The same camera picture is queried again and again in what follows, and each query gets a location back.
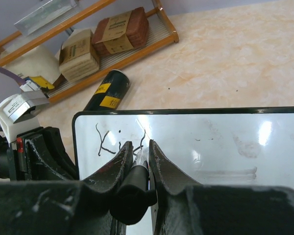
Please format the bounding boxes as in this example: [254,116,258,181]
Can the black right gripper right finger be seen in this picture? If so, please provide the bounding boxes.
[149,140,294,235]

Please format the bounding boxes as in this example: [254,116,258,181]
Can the black framed whiteboard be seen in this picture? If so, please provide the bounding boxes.
[73,107,294,191]

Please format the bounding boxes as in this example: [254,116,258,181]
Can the black yellow drink can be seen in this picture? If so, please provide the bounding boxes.
[83,70,130,111]

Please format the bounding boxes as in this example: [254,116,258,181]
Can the clear plastic box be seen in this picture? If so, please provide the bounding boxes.
[14,0,81,37]

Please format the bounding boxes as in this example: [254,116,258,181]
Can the orange wooden shelf rack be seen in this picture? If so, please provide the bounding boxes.
[0,0,179,102]

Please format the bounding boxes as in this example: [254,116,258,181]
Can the black capped marker pen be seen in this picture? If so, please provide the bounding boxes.
[110,148,157,225]

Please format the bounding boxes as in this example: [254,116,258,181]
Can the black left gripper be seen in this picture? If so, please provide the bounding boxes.
[0,127,78,181]

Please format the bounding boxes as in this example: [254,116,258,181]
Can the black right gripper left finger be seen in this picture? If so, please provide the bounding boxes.
[0,141,133,235]

